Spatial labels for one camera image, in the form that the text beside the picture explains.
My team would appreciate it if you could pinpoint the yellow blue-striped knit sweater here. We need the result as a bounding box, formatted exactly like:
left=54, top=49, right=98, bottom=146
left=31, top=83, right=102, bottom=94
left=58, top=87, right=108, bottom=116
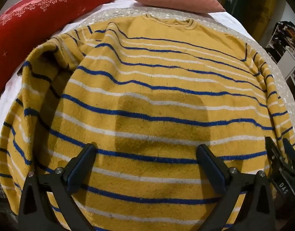
left=0, top=15, right=295, bottom=230

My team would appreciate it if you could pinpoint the dark wooden doorway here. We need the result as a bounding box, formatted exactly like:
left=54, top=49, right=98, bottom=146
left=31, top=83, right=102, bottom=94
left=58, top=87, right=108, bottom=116
left=223, top=0, right=276, bottom=41

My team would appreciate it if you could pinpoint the red floral long pillow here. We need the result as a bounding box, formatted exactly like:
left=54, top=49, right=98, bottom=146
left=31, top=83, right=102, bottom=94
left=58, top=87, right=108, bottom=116
left=0, top=0, right=114, bottom=93

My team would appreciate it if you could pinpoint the beige heart-dotted quilt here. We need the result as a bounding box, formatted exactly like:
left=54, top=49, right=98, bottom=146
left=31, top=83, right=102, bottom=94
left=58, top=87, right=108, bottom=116
left=79, top=6, right=295, bottom=134

